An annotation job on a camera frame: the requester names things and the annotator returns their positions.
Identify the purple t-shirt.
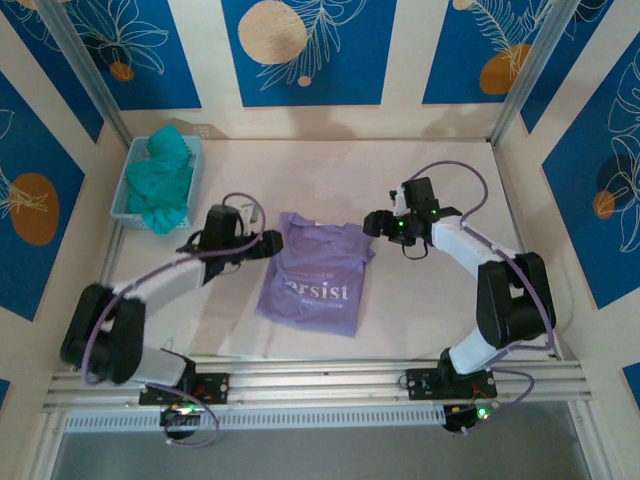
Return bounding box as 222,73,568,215
253,211,377,340

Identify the teal cloth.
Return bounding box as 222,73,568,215
124,124,196,236

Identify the light blue plastic basket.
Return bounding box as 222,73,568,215
109,134,206,232

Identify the black control board green light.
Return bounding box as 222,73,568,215
443,401,501,435
159,403,202,441

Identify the thin black wire loop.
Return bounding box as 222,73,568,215
401,238,431,261

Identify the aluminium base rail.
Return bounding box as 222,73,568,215
42,355,596,414

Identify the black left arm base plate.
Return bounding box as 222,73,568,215
138,372,231,406

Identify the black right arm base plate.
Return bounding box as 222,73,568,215
405,368,499,401

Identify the white slotted cable duct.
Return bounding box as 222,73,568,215
64,405,447,434

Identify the aluminium frame post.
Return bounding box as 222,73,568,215
492,0,584,146
37,0,134,146

